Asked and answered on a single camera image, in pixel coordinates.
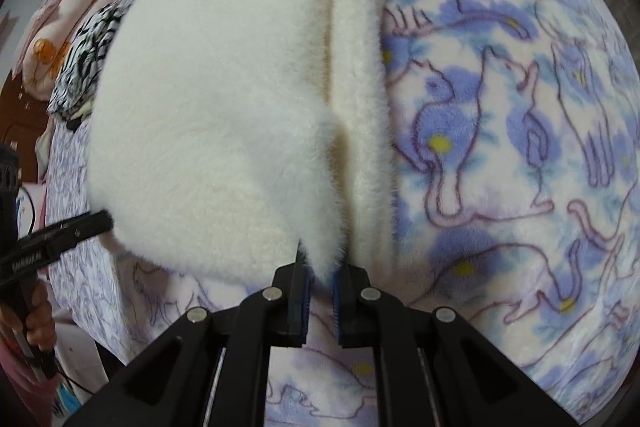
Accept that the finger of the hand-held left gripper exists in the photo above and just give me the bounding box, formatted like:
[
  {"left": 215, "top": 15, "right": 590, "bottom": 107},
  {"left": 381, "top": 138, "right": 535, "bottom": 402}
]
[{"left": 0, "top": 208, "right": 115, "bottom": 282}]

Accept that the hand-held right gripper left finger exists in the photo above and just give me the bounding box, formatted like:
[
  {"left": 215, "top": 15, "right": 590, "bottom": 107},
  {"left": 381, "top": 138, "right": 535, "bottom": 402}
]
[{"left": 62, "top": 239, "right": 313, "bottom": 427}]

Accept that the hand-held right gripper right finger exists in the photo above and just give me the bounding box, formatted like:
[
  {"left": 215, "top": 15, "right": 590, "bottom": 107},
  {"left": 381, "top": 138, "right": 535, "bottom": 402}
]
[{"left": 331, "top": 264, "right": 576, "bottom": 427}]

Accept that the white fluffy cardigan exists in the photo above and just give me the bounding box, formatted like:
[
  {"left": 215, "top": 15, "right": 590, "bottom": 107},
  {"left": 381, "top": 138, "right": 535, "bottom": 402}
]
[{"left": 86, "top": 0, "right": 401, "bottom": 290}]

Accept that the person's left hand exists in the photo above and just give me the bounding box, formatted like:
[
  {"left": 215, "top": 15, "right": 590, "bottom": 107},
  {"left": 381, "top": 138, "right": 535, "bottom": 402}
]
[{"left": 22, "top": 279, "right": 57, "bottom": 354}]

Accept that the wooden headboard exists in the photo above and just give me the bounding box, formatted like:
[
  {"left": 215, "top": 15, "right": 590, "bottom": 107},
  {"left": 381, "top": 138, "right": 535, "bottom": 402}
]
[{"left": 0, "top": 77, "right": 53, "bottom": 182}]

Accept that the black and white printed garment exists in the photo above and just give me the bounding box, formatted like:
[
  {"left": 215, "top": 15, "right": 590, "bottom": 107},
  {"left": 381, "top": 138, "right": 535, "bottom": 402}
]
[{"left": 47, "top": 2, "right": 131, "bottom": 120}]

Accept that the rolled pink bear quilt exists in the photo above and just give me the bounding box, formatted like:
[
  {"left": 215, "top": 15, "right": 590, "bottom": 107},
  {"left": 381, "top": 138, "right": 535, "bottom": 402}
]
[{"left": 20, "top": 0, "right": 118, "bottom": 98}]

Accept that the purple cat print blanket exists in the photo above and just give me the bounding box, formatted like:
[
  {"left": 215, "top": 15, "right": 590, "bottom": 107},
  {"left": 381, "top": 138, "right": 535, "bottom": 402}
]
[{"left": 45, "top": 0, "right": 640, "bottom": 427}]

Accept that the black cable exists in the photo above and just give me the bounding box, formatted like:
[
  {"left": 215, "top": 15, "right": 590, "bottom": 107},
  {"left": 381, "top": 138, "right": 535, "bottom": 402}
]
[{"left": 15, "top": 184, "right": 38, "bottom": 238}]

